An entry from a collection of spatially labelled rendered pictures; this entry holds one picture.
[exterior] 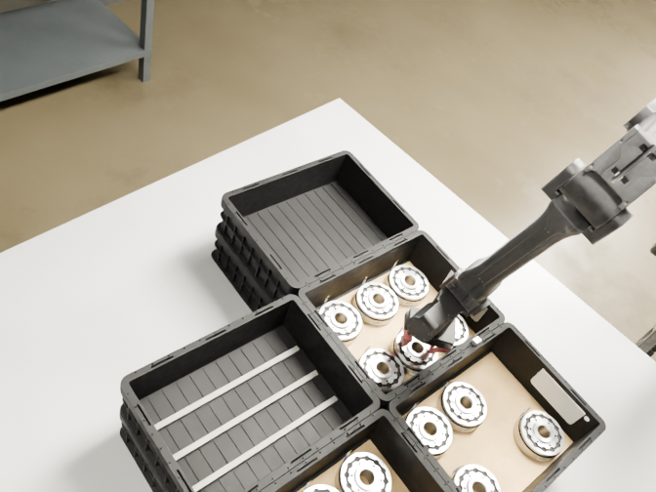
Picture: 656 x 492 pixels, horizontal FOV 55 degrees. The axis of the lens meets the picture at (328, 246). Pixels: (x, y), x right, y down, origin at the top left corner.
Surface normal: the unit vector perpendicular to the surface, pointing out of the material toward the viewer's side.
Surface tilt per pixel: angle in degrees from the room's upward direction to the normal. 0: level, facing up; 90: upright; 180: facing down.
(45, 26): 0
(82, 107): 0
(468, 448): 0
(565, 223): 100
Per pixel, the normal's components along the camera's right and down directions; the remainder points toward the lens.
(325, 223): 0.25, -0.61
